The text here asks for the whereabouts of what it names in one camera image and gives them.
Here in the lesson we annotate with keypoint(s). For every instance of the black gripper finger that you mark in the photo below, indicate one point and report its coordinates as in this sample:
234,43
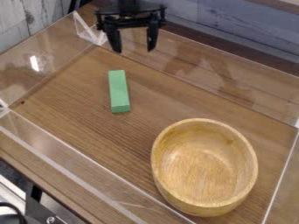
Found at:
113,35
153,32

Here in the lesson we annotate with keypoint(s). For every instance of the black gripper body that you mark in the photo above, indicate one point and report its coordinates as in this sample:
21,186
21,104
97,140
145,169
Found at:
130,14

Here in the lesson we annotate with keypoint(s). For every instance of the brown wooden bowl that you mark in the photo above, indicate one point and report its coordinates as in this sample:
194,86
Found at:
205,166

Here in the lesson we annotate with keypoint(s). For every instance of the green rectangular block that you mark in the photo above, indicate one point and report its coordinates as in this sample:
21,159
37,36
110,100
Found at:
119,95

